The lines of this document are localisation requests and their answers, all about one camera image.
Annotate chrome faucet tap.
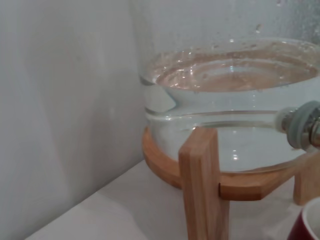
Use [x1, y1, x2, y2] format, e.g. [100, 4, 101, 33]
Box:
[273, 99, 320, 152]

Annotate red ceramic cup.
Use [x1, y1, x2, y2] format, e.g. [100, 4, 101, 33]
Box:
[286, 198, 320, 240]

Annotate glass water dispenser jar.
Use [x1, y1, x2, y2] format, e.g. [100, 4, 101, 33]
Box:
[129, 0, 320, 174]

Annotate wooden dispenser stand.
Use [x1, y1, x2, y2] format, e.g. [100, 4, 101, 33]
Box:
[141, 124, 320, 240]

